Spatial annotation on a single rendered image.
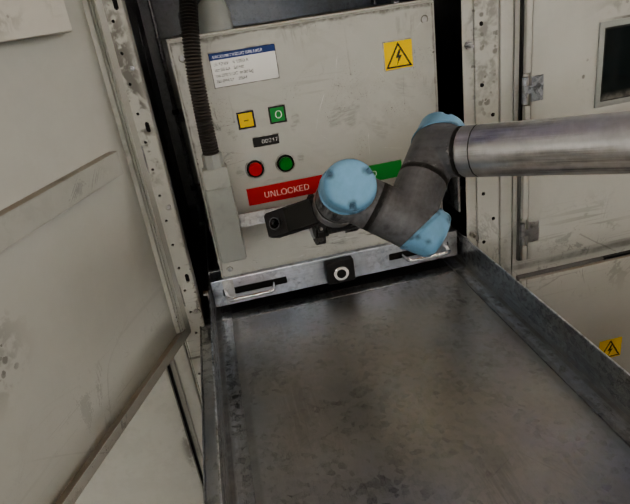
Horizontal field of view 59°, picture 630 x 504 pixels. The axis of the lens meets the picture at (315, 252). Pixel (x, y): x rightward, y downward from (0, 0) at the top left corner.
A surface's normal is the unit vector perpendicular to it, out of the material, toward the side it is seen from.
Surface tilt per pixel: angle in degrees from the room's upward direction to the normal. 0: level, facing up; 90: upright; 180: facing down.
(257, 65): 90
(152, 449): 90
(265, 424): 0
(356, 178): 60
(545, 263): 90
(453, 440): 0
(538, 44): 90
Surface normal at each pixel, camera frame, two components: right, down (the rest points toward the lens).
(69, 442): 0.97, -0.04
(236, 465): -0.14, -0.90
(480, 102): 0.19, 0.39
